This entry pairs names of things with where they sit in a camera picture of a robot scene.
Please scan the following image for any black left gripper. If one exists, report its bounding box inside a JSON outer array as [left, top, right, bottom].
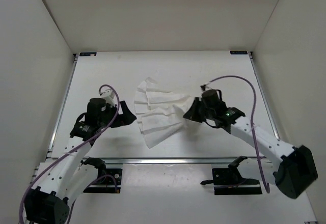
[[100, 98, 137, 126]]

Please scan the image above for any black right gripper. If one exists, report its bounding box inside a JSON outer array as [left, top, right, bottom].
[[182, 98, 214, 123]]

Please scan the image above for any white pleated skirt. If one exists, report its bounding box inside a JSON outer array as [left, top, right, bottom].
[[134, 77, 201, 149]]

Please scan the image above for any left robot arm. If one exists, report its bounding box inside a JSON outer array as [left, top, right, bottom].
[[20, 98, 136, 223]]

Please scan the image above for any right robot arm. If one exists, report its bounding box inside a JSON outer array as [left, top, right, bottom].
[[183, 90, 318, 199]]

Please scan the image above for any right blue corner label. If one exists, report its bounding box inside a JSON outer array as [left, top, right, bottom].
[[230, 50, 248, 55]]

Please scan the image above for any blue corner label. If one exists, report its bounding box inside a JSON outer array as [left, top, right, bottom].
[[79, 52, 97, 57], [230, 50, 248, 55]]

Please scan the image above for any left blue corner label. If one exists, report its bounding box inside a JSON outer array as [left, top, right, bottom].
[[79, 52, 97, 57]]

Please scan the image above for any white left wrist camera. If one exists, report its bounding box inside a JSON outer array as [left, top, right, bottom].
[[99, 88, 116, 106]]

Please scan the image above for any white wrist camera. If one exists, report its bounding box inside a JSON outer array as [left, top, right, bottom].
[[99, 88, 116, 106], [200, 82, 212, 93]]

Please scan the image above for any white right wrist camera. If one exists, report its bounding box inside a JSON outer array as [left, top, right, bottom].
[[200, 82, 212, 93]]

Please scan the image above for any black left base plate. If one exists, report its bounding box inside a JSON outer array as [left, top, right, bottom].
[[84, 164, 123, 194]]

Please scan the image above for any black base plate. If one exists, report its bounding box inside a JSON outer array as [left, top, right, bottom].
[[200, 168, 262, 195], [84, 164, 123, 194]]

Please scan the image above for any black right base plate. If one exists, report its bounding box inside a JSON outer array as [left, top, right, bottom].
[[200, 168, 262, 195]]

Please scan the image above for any aluminium table edge rail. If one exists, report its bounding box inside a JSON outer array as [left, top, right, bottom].
[[47, 156, 287, 166]]

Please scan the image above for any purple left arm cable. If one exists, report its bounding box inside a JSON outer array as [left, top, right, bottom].
[[18, 84, 120, 224]]

